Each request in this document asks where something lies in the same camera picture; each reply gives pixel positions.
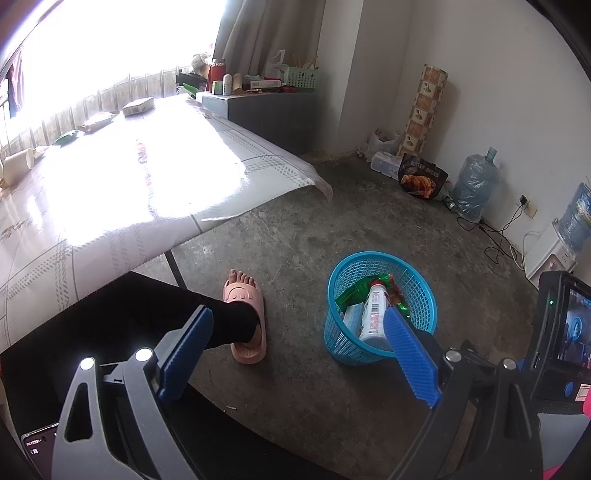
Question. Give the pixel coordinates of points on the white carton box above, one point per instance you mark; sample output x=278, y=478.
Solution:
x=138, y=106

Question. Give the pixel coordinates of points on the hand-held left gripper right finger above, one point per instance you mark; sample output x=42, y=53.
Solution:
x=411, y=355

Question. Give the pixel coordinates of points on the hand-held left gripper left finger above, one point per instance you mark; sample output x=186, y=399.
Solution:
x=184, y=355

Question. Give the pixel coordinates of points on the grey lattice storage basket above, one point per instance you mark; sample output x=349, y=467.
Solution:
x=301, y=78

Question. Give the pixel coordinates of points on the white water dispenser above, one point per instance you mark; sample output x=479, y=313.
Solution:
x=549, y=254

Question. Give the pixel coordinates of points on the black paper bag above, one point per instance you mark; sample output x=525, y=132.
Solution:
x=422, y=177

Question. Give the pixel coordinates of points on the black smartphone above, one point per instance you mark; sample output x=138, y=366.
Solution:
x=41, y=452

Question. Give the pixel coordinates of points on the wall power socket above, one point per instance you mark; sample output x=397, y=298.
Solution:
x=528, y=206

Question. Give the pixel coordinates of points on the green snack bag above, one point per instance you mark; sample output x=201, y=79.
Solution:
x=353, y=295

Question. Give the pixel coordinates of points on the patterned rolled mat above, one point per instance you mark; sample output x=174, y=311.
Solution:
x=422, y=110

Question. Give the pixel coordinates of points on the hanging dark red garment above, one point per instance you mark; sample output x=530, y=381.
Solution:
x=14, y=83

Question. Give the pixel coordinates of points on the red thermos flask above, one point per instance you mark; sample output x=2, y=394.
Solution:
x=216, y=78

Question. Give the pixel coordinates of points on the blue plastic basket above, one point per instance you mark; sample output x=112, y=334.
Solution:
x=337, y=341

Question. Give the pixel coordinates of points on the beige curtain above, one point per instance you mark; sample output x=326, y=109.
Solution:
x=258, y=32

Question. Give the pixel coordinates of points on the white plastic bottle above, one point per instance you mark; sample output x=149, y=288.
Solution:
x=374, y=314

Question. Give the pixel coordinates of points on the white plastic bag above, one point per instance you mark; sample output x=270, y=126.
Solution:
x=383, y=141

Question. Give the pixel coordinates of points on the person's leg in black trousers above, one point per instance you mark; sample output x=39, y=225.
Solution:
x=138, y=314

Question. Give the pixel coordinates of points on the black table leg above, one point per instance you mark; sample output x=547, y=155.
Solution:
x=175, y=270

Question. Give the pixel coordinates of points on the white wrapped package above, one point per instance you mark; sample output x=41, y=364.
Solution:
x=385, y=164

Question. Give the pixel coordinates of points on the small green packet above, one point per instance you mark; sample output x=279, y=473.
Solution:
x=67, y=138

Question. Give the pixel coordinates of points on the grey cabinet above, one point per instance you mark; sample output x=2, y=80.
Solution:
x=268, y=120

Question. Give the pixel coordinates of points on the white paper cup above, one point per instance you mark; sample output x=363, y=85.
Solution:
x=18, y=164

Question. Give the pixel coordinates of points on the small white bottle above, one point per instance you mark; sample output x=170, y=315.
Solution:
x=227, y=85

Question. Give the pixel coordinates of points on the metal window railing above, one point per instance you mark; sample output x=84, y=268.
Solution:
x=115, y=90

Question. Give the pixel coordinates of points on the beige cylinder cup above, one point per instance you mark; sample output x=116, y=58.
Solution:
x=238, y=84

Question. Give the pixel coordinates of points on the blue water jug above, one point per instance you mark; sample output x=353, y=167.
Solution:
x=577, y=217
x=475, y=184

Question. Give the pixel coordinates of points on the beige flat packet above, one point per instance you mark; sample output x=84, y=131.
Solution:
x=97, y=122

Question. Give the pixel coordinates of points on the pink slipper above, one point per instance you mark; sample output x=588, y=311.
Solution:
x=249, y=353

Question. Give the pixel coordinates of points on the pale blue packet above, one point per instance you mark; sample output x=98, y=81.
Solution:
x=353, y=319

